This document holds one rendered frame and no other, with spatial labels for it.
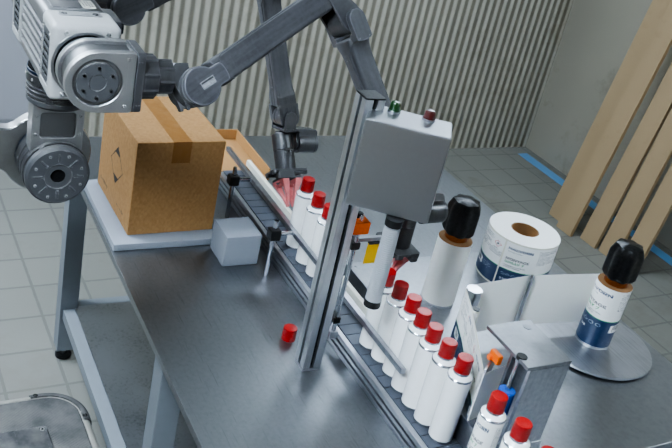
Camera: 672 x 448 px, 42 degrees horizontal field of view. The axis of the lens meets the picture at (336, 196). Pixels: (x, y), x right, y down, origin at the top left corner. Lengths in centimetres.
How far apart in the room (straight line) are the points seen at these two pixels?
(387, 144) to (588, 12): 416
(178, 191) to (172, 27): 227
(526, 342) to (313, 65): 337
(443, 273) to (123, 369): 117
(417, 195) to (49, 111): 81
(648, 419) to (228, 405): 96
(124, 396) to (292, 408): 100
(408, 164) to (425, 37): 358
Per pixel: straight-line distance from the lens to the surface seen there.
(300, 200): 232
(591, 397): 220
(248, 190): 265
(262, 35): 184
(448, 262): 223
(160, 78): 174
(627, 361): 236
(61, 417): 274
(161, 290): 223
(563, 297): 230
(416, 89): 539
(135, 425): 275
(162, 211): 239
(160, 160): 231
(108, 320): 315
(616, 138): 494
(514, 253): 243
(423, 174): 173
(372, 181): 174
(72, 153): 202
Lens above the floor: 207
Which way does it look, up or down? 26 degrees down
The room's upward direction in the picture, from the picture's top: 13 degrees clockwise
